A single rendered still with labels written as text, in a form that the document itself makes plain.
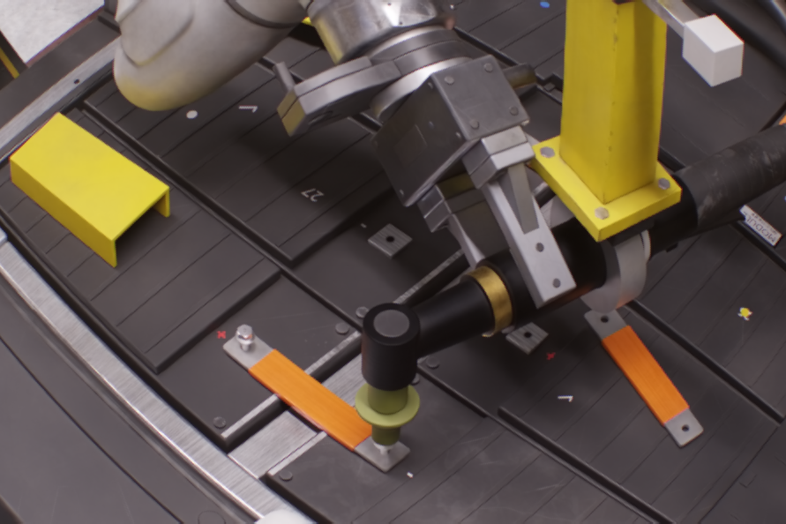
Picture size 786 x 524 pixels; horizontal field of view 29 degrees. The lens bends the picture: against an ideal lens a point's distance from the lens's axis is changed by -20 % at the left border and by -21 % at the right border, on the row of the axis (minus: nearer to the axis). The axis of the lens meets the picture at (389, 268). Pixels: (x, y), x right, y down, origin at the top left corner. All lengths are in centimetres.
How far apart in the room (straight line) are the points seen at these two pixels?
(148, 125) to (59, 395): 39
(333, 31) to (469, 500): 32
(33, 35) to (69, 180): 190
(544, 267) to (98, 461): 32
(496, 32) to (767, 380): 45
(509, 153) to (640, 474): 25
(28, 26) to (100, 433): 224
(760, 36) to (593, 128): 56
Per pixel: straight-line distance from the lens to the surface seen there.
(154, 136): 139
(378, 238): 131
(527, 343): 125
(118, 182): 131
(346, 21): 113
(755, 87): 150
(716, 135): 143
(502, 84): 110
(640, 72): 103
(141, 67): 127
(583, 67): 104
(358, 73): 111
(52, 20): 323
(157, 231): 131
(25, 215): 134
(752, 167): 123
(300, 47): 146
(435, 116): 110
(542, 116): 142
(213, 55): 123
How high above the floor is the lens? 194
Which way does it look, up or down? 47 degrees down
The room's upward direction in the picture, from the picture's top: 3 degrees clockwise
